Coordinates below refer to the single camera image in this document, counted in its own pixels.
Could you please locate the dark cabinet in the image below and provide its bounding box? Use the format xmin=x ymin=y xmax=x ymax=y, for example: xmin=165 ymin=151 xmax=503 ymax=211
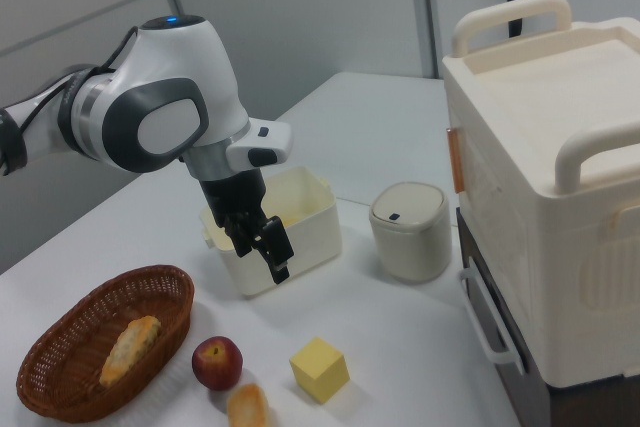
xmin=455 ymin=208 xmax=554 ymax=427

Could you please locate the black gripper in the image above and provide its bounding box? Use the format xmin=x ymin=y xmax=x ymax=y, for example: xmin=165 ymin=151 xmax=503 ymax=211
xmin=198 ymin=168 xmax=295 ymax=287

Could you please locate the white open plastic box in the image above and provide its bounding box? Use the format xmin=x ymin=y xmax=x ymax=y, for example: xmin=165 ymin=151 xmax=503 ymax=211
xmin=199 ymin=165 xmax=344 ymax=299

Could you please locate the oblong toasted bread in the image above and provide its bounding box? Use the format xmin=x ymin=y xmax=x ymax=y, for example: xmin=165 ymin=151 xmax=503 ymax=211
xmin=99 ymin=315 xmax=163 ymax=389

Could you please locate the large cream cooler box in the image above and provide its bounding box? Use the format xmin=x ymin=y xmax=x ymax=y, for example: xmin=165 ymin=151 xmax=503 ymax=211
xmin=440 ymin=0 xmax=640 ymax=389

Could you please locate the round bread roll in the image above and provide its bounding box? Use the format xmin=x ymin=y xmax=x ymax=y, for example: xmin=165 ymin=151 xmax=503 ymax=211
xmin=226 ymin=382 xmax=272 ymax=427

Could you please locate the white cabinet handle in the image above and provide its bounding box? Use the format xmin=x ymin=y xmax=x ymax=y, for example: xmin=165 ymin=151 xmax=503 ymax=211
xmin=458 ymin=266 xmax=527 ymax=374

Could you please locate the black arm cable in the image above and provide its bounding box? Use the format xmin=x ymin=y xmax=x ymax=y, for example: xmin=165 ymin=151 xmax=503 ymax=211
xmin=0 ymin=25 xmax=142 ymax=148

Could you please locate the small cream lidded bin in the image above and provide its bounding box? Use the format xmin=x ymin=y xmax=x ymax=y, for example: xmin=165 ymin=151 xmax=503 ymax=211
xmin=368 ymin=181 xmax=453 ymax=284

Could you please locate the orange cooler latch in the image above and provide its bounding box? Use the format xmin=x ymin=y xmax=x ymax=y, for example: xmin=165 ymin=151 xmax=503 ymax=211
xmin=445 ymin=125 xmax=467 ymax=194

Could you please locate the yellow cube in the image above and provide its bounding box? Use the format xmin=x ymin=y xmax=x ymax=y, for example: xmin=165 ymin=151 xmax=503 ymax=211
xmin=289 ymin=336 xmax=351 ymax=405

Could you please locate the brown wicker basket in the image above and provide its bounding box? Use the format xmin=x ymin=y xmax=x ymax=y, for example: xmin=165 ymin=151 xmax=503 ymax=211
xmin=15 ymin=264 xmax=196 ymax=424

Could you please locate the red apple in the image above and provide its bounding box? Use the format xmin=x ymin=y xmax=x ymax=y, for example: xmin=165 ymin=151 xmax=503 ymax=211
xmin=191 ymin=335 xmax=245 ymax=392

